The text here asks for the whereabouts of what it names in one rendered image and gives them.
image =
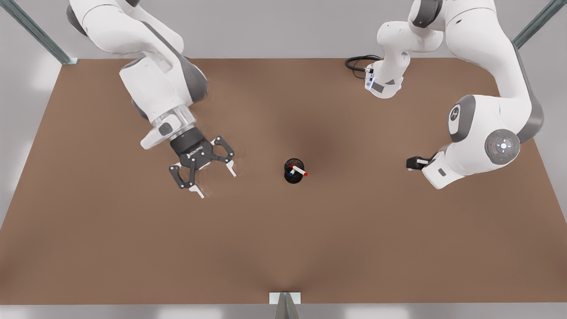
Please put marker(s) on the silver frame post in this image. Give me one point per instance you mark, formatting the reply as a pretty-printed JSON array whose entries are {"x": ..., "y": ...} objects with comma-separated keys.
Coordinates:
[
  {"x": 285, "y": 305},
  {"x": 536, "y": 22},
  {"x": 35, "y": 32}
]

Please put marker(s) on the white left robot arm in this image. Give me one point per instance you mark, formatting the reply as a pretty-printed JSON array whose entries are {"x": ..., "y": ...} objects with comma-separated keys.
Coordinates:
[{"x": 485, "y": 106}]

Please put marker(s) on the white pen with red cap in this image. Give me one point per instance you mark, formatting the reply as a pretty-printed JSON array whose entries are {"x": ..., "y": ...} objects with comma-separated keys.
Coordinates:
[{"x": 299, "y": 170}]

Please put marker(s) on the black pen holder cup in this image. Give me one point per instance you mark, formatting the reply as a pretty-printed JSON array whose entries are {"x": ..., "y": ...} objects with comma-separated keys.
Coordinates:
[{"x": 293, "y": 178}]

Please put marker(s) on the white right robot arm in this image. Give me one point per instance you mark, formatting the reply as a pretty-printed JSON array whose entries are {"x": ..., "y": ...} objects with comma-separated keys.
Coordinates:
[{"x": 148, "y": 84}]

